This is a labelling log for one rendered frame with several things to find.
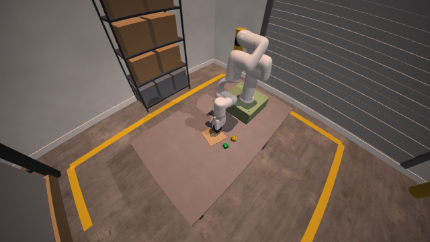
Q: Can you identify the orange flat mat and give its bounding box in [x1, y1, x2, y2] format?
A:
[201, 127, 227, 146]

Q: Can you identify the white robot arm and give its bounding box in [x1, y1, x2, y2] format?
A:
[206, 30, 272, 120]

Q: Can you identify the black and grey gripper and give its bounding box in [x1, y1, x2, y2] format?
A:
[212, 115, 226, 133]

